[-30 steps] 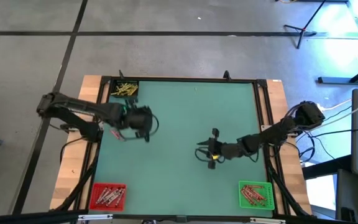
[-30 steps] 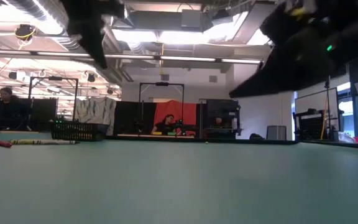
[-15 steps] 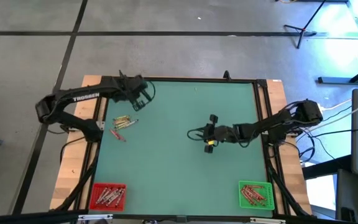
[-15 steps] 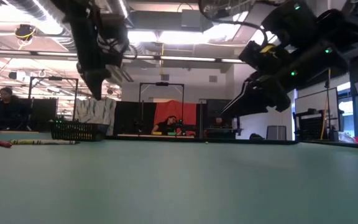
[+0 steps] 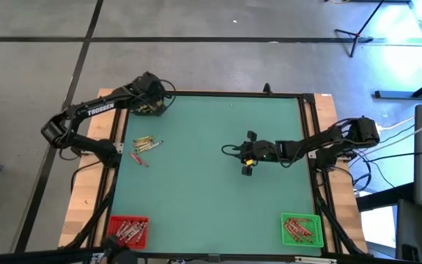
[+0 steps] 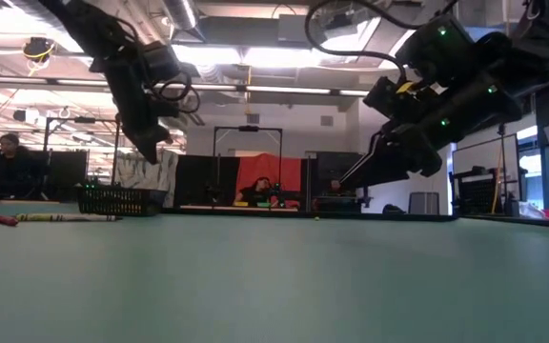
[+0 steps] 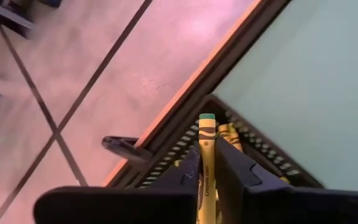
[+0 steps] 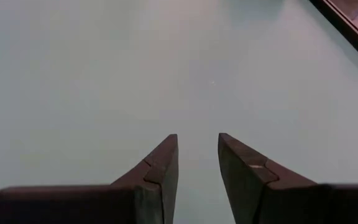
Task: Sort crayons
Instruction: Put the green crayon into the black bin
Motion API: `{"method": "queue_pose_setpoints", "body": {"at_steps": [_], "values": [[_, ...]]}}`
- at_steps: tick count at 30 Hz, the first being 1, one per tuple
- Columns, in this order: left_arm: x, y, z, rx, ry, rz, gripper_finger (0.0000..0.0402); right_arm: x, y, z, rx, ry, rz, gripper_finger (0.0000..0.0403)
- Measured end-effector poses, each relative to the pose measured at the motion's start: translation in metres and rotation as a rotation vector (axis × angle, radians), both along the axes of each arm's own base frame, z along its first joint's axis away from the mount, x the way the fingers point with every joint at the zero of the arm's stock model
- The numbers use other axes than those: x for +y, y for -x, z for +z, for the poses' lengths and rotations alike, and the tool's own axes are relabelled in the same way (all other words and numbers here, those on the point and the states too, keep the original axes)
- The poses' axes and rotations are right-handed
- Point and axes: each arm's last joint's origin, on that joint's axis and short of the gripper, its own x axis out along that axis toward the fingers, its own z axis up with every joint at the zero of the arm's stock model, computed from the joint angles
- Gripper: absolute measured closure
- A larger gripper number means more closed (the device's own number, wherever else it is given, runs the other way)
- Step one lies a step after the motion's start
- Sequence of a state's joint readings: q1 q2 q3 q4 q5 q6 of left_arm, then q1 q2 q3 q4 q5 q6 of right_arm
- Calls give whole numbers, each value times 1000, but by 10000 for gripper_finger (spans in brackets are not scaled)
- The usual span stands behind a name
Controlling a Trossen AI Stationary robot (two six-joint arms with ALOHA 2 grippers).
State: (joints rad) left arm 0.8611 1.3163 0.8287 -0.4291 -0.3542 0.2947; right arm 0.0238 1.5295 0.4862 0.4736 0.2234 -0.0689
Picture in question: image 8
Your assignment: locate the green table mat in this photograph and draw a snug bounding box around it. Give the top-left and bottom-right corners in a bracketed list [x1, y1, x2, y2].
[0, 0, 358, 224]

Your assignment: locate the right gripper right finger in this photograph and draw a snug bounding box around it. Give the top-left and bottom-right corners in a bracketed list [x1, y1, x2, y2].
[218, 133, 318, 224]

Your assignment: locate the black table frame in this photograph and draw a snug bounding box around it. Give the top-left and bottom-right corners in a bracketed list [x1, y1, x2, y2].
[308, 0, 358, 73]

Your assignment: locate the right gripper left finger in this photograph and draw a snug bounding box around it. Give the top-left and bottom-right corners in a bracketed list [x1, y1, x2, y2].
[110, 133, 179, 224]

